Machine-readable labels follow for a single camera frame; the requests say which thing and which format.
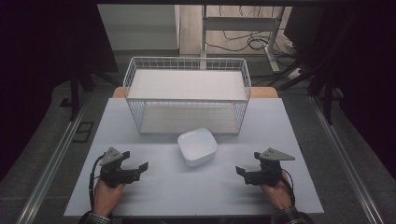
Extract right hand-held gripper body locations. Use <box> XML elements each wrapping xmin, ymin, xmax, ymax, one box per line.
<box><xmin>244</xmin><ymin>147</ymin><xmax>296</xmax><ymax>188</ymax></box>

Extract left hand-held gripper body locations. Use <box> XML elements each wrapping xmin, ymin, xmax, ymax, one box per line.
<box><xmin>98</xmin><ymin>147</ymin><xmax>142</xmax><ymax>189</ymax></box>

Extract white square bowl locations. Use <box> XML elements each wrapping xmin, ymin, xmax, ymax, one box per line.
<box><xmin>177</xmin><ymin>127</ymin><xmax>219</xmax><ymax>168</ymax></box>

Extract white wire shelf rack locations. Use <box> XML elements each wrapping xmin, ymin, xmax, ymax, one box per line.
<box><xmin>122</xmin><ymin>56</ymin><xmax>252</xmax><ymax>135</ymax></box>

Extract person's right hand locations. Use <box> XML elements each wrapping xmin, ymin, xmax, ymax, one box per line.
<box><xmin>259</xmin><ymin>172</ymin><xmax>294</xmax><ymax>212</ymax></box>

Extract person's left hand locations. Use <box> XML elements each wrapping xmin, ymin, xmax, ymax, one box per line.
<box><xmin>92</xmin><ymin>177</ymin><xmax>126</xmax><ymax>217</ymax></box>

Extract black stand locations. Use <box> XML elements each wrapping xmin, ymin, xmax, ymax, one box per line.
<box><xmin>68</xmin><ymin>62</ymin><xmax>120</xmax><ymax>122</ymax></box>
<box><xmin>275</xmin><ymin>55</ymin><xmax>335</xmax><ymax>126</ymax></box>

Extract white power strip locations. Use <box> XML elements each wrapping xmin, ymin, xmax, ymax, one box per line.
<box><xmin>285</xmin><ymin>67</ymin><xmax>303</xmax><ymax>80</ymax></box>

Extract white cabinet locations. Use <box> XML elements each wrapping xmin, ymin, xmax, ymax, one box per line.
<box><xmin>97</xmin><ymin>4</ymin><xmax>181</xmax><ymax>52</ymax></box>

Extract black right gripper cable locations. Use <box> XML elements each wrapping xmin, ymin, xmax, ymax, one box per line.
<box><xmin>280</xmin><ymin>168</ymin><xmax>296</xmax><ymax>207</ymax></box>

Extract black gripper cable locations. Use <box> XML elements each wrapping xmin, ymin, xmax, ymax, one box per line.
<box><xmin>280</xmin><ymin>168</ymin><xmax>296</xmax><ymax>207</ymax></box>
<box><xmin>88</xmin><ymin>153</ymin><xmax>107</xmax><ymax>210</ymax></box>

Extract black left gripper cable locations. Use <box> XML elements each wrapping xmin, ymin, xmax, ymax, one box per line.
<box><xmin>88</xmin><ymin>153</ymin><xmax>107</xmax><ymax>210</ymax></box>

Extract metal floor rail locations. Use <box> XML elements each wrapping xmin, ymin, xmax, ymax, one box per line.
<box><xmin>308</xmin><ymin>94</ymin><xmax>386</xmax><ymax>224</ymax></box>
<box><xmin>14</xmin><ymin>92</ymin><xmax>93</xmax><ymax>224</ymax></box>

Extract black floor cables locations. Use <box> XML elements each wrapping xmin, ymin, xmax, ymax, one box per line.
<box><xmin>205</xmin><ymin>5</ymin><xmax>302</xmax><ymax>59</ymax></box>

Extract white metal desk frame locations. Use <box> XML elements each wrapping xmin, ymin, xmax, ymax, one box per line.
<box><xmin>200</xmin><ymin>4</ymin><xmax>287</xmax><ymax>75</ymax></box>

